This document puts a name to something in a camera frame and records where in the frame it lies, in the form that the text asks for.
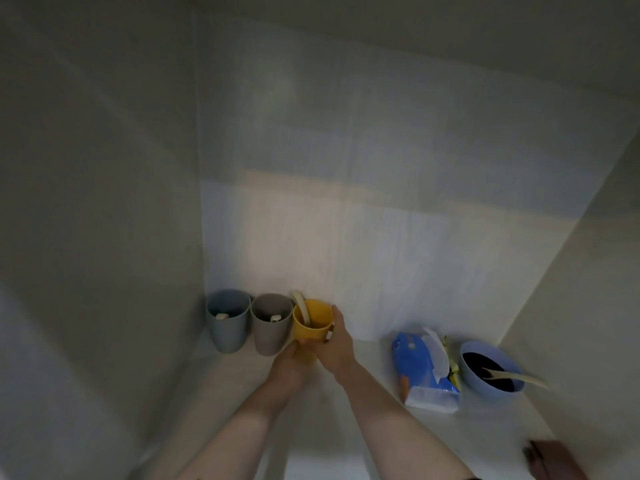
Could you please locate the yellow packet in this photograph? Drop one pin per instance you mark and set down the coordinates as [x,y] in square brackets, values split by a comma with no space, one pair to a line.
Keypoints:
[454,370]

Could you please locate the person's left forearm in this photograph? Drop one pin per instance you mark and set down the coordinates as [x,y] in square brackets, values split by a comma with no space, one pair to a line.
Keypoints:
[235,434]

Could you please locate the person's right fingers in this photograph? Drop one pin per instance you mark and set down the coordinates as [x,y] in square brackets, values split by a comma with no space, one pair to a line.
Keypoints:
[338,318]

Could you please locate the cream plastic fork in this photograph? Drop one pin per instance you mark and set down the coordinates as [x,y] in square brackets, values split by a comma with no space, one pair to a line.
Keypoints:
[520,378]

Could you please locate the person's right hand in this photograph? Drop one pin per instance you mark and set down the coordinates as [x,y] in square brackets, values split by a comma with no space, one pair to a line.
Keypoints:
[340,352]

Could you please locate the cream plastic spoon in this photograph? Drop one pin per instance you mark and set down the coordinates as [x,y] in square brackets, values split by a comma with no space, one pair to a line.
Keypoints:
[300,302]

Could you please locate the yellow plastic cup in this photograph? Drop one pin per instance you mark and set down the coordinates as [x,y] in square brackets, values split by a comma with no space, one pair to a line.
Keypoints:
[314,332]

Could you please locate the person's left fingers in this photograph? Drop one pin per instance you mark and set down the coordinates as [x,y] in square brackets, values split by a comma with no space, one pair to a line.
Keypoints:
[289,350]

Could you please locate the grey plastic cup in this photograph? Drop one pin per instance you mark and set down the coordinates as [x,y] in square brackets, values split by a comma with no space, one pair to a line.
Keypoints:
[270,339]

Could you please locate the blue-grey plastic cup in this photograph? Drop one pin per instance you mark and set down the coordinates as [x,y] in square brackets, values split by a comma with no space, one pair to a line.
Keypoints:
[230,332]

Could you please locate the person's left hand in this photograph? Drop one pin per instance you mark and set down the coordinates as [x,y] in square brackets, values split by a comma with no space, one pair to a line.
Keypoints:
[290,369]

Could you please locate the blue bowl with dark liquid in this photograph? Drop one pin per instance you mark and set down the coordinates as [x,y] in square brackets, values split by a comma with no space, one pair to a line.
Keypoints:
[492,382]

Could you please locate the person's right forearm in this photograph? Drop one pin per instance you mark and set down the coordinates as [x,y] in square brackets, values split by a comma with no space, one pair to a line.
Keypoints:
[395,429]

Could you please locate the blue tissue pack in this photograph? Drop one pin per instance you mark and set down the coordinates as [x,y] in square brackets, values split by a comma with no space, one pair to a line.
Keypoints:
[425,374]

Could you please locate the brown object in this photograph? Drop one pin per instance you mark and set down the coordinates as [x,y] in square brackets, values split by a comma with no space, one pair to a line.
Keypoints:
[552,462]

